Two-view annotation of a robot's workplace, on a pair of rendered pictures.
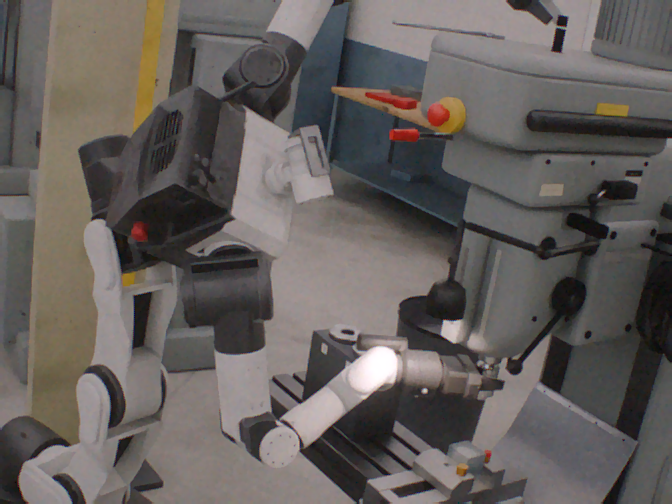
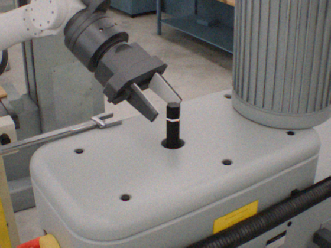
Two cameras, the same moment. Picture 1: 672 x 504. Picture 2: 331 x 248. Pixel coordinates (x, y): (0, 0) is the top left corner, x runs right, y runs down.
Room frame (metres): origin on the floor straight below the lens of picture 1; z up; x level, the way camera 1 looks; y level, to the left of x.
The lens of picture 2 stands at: (1.02, -0.37, 2.30)
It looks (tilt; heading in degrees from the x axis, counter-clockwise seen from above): 28 degrees down; 4
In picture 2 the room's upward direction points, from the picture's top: straight up
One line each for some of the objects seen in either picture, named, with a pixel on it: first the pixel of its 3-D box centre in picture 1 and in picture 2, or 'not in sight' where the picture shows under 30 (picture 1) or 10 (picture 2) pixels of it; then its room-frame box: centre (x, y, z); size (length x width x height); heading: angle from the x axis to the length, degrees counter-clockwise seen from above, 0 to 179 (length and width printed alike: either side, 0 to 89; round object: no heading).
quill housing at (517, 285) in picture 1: (512, 269); not in sight; (1.72, -0.34, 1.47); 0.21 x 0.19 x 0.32; 37
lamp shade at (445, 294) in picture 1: (447, 296); not in sight; (1.58, -0.21, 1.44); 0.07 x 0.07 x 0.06
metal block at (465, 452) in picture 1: (464, 461); not in sight; (1.72, -0.33, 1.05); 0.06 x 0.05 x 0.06; 37
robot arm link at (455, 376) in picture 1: (442, 375); not in sight; (1.70, -0.24, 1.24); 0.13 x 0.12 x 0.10; 12
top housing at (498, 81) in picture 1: (552, 95); (179, 181); (1.73, -0.35, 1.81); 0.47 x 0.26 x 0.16; 127
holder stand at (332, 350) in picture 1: (353, 379); not in sight; (2.05, -0.09, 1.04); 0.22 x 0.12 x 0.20; 37
